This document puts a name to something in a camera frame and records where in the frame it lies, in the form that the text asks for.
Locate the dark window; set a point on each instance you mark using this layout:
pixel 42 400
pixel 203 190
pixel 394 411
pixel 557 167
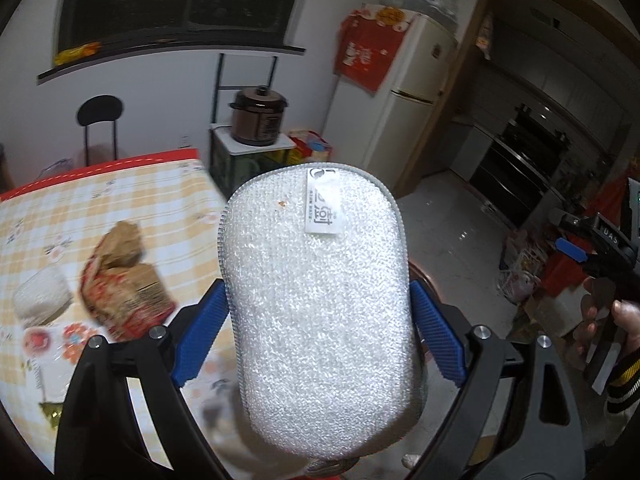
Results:
pixel 175 0

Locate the brown rice cooker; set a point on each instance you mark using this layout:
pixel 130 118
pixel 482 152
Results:
pixel 257 117

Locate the person's right hand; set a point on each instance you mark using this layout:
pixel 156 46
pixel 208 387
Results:
pixel 627 317

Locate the red printed tablecloth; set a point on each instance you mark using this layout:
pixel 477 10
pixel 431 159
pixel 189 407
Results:
pixel 100 165

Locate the clear plastic lid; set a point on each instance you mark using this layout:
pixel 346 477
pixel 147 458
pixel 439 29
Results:
pixel 55 167

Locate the yellow snack packet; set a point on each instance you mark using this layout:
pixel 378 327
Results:
pixel 77 53

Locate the red cloth pile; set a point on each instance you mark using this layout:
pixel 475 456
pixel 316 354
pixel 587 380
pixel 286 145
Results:
pixel 565 270

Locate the person's right forearm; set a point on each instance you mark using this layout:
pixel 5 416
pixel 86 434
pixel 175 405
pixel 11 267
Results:
pixel 625 390

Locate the black window sill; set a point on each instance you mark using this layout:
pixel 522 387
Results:
pixel 165 60

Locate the cardboard box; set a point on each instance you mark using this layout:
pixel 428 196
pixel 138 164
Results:
pixel 547 315

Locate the brown paper bag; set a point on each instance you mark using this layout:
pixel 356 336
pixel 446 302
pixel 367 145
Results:
pixel 125 280

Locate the black round-back chair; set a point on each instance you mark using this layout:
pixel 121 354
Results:
pixel 100 110

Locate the white refrigerator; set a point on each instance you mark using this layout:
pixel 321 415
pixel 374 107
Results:
pixel 405 120

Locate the red shopping bag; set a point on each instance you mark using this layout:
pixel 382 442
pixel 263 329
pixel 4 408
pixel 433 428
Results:
pixel 310 147

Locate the gold foil wrapper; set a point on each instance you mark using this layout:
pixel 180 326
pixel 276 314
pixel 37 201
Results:
pixel 51 412

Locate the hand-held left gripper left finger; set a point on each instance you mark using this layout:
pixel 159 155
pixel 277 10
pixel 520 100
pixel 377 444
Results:
pixel 200 330

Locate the pink and white bag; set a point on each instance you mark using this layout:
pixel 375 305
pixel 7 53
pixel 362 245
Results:
pixel 522 270

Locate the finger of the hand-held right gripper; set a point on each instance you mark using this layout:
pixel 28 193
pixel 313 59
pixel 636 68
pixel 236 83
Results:
pixel 570 250
pixel 570 220

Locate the black built-in oven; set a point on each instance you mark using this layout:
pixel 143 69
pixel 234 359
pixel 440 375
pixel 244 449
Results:
pixel 520 160

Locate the hanging door ornament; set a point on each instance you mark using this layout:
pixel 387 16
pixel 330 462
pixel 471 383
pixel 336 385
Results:
pixel 485 35

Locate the clear plastic package red label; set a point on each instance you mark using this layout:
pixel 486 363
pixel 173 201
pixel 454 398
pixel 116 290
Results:
pixel 45 347

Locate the red printed cloth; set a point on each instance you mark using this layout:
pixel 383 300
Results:
pixel 367 50

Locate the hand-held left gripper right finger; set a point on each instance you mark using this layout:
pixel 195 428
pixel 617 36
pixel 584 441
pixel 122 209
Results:
pixel 437 330

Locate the plaid yellow tablecloth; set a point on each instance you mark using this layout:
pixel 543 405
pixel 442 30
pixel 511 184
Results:
pixel 75 200

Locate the clear plastic bags pile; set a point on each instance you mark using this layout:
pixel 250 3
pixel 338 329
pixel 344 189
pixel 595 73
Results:
pixel 440 5

